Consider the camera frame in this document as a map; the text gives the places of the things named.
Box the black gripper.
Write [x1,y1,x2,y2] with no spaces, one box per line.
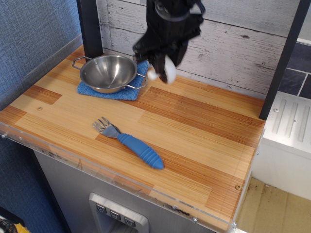
[133,7,204,82]

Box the white toy mushroom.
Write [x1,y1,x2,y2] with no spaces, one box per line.
[147,55,176,84]

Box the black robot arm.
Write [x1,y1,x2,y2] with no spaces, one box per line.
[133,0,206,84]

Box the clear acrylic counter edge guard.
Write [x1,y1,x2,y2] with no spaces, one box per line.
[0,121,265,231]

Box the blue cloth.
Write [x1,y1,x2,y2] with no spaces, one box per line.
[77,61,149,100]

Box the silver dispenser panel with buttons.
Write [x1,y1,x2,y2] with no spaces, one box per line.
[89,193,149,233]

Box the white toy sink unit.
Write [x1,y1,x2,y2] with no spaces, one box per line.
[252,92,311,199]

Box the stainless steel bowl with handles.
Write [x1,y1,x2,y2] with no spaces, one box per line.
[72,55,148,94]

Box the black left vertical post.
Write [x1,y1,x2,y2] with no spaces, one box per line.
[76,0,103,58]

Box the black vertical post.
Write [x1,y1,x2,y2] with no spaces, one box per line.
[76,0,103,58]
[259,0,311,120]

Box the blue handled fork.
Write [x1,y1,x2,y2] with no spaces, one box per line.
[92,117,164,169]

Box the black right vertical post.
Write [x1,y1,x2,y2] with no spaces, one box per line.
[259,0,311,120]

